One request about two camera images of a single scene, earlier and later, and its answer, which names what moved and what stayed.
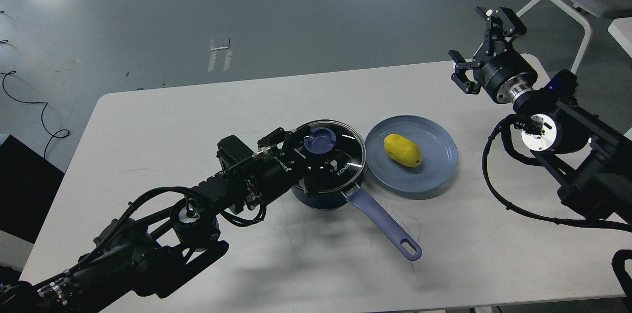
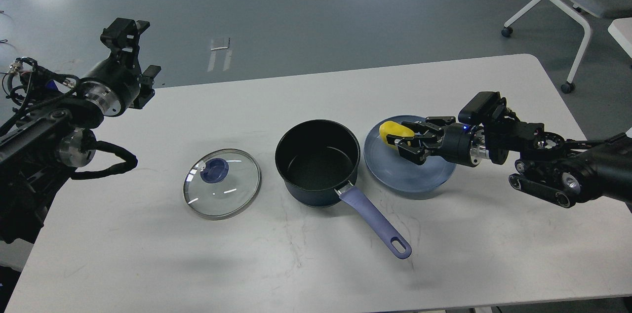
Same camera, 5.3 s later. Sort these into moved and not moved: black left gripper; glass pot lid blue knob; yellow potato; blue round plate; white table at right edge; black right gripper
Moved: black left gripper; yellow potato; black right gripper; glass pot lid blue knob
Not moved: blue round plate; white table at right edge
